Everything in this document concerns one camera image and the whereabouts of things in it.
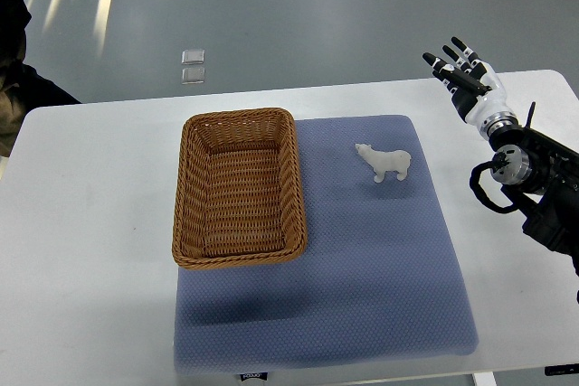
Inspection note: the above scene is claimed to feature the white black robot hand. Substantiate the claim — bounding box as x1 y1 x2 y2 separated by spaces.
422 37 517 140

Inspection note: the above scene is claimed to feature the black table control panel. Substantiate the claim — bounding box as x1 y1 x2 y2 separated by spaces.
544 363 579 376

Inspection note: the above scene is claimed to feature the clear floor tile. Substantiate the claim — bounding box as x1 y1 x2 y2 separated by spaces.
181 49 205 65
182 66 205 84

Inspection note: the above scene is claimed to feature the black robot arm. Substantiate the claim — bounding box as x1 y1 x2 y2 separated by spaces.
470 104 578 268

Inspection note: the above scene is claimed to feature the lower clear floor tile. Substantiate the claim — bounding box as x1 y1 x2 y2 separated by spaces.
182 66 205 84

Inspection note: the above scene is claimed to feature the upper clear floor tile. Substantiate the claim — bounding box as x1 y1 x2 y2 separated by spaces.
181 49 205 65

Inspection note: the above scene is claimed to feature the brown wicker basket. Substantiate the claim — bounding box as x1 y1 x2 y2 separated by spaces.
172 108 308 270

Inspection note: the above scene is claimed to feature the blue textured mat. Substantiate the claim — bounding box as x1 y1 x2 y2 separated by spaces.
174 115 478 375

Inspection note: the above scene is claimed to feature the black table label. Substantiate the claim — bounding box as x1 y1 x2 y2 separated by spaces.
240 372 268 381

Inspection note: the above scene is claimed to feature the white bear figurine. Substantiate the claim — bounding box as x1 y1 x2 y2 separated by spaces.
355 144 412 184

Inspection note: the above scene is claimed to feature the person in dark clothes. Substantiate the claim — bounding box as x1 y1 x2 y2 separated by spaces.
1 0 79 157

